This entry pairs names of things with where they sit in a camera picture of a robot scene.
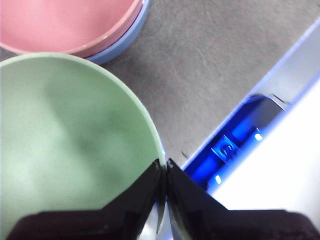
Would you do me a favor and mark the blue ribbed plastic bowl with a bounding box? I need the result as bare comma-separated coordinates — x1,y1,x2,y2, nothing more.
84,0,152,65

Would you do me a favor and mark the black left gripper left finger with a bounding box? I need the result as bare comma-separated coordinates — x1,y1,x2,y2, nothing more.
6,159,167,240

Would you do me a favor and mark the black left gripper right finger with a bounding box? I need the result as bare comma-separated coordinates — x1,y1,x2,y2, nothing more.
166,158,320,240

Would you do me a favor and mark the green ribbed plastic bowl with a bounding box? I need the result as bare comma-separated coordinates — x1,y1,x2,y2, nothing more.
0,51,167,240

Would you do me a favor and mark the red ribbed plastic bowl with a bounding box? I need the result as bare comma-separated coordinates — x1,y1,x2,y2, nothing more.
0,0,145,57

